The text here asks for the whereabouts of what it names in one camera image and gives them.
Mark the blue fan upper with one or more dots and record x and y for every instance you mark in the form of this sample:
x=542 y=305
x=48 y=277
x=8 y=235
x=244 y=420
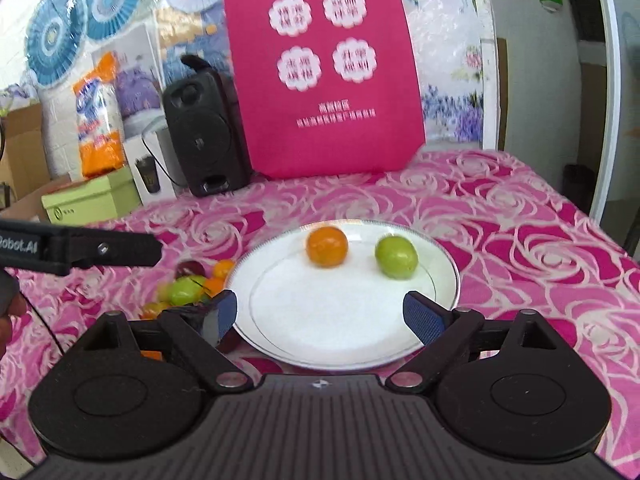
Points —
x=114 y=0

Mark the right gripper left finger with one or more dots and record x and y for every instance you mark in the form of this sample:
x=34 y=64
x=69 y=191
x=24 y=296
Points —
x=194 y=332

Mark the small tangerine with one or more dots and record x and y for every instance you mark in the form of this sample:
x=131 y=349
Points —
x=222 y=269

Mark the dark red plum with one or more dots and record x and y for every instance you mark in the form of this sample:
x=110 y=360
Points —
x=188 y=268

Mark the black speaker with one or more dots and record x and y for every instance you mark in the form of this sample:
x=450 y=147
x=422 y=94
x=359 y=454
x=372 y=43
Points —
x=204 y=121

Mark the green apple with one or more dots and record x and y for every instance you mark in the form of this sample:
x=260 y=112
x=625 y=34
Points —
x=188 y=289
x=396 y=257

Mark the orange white snack bag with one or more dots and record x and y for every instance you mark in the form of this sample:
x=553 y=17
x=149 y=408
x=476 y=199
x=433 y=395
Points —
x=98 y=119

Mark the pink tote bag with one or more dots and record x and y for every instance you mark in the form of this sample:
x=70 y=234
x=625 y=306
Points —
x=325 y=86

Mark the white cup box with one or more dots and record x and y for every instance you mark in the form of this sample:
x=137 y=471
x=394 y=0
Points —
x=152 y=158

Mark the blue fan lower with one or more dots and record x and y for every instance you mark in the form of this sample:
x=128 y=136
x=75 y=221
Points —
x=54 y=37

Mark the green apple on plate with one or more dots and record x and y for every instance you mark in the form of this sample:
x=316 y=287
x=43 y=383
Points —
x=396 y=257

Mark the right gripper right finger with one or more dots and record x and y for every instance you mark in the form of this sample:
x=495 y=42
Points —
x=446 y=337

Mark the green apple front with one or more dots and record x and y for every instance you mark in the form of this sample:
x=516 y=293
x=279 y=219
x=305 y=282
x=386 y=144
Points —
x=188 y=289

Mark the orange fruit back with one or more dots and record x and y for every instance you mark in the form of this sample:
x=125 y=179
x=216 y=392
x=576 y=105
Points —
x=327 y=247

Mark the white round plate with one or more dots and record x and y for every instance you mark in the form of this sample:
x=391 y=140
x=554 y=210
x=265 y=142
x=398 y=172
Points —
x=344 y=318

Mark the cardboard box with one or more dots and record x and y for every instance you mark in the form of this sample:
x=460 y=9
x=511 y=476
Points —
x=25 y=175

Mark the blue fan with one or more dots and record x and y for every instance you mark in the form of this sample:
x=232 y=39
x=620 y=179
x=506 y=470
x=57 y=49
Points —
x=114 y=0
x=54 y=37

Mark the pink floral tablecloth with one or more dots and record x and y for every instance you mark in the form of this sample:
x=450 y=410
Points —
x=516 y=242

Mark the left hand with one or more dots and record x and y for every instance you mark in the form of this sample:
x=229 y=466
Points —
x=13 y=305

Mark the light green box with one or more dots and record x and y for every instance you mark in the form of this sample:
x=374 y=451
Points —
x=108 y=197

